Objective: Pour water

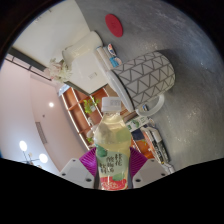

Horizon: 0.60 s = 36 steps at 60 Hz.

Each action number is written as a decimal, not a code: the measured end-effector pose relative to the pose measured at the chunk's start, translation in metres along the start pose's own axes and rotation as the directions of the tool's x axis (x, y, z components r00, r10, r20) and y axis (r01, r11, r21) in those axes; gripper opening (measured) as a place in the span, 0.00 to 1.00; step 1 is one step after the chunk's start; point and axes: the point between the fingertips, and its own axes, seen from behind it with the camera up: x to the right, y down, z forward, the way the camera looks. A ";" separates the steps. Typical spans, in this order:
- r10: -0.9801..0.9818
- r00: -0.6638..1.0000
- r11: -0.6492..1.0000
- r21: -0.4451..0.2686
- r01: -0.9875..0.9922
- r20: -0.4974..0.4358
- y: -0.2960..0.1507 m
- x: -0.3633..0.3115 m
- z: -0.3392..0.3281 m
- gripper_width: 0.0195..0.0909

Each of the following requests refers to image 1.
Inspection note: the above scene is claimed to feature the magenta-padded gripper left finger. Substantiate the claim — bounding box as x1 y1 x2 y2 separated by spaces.
59 147 99 190

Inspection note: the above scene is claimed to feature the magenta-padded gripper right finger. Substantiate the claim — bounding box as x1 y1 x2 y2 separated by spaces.
128 147 168 189

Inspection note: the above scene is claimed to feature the yellow drink bottle white cap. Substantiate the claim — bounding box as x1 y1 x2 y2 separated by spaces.
92 96 132 192

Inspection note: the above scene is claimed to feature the stack of dark books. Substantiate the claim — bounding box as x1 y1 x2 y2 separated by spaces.
141 124 171 164

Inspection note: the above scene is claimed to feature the dark office chair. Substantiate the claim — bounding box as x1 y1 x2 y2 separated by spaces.
130 129 145 143

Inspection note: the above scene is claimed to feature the small green white carton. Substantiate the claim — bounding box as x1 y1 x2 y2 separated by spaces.
128 116 151 133

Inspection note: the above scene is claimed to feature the ceiling air vent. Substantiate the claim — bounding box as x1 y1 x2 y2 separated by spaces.
34 121 48 144

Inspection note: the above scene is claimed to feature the multi-bulb ceiling lamp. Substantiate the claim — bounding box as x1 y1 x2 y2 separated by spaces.
18 139 49 166

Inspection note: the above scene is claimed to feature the wooden shelf unit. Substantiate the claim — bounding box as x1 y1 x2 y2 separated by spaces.
59 84 154 159

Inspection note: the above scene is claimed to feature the white mug triangle pattern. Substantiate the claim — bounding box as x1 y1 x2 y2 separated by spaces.
105 50 177 118

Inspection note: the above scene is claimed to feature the stack of white books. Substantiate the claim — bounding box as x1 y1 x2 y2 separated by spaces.
95 44 113 71

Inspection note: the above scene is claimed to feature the white vase with pale flowers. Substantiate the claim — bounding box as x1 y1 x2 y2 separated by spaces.
44 30 104 84

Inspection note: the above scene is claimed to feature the small red blue packet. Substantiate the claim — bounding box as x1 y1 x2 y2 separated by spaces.
106 43 118 56

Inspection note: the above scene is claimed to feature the flat round red coaster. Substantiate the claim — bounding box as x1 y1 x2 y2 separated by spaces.
104 13 124 38

